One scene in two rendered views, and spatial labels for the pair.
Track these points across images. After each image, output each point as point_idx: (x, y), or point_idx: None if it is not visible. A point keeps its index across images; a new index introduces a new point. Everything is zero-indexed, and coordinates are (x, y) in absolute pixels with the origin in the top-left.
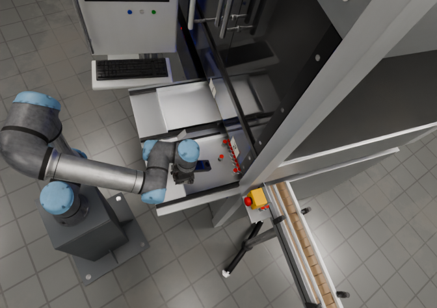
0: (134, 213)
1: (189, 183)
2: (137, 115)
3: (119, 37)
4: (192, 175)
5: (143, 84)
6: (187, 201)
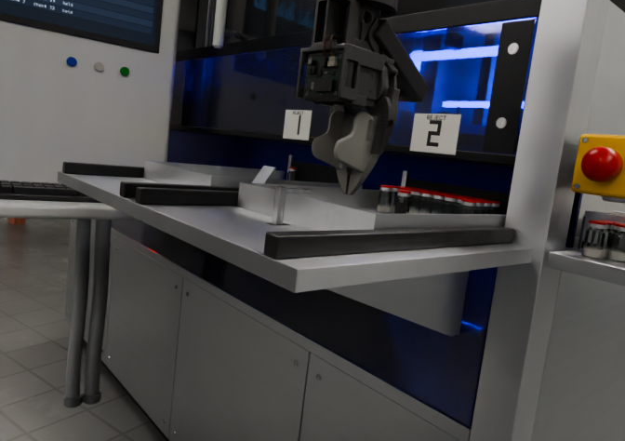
0: None
1: (376, 148)
2: (98, 183)
3: (31, 129)
4: (391, 62)
5: (94, 206)
6: (389, 251)
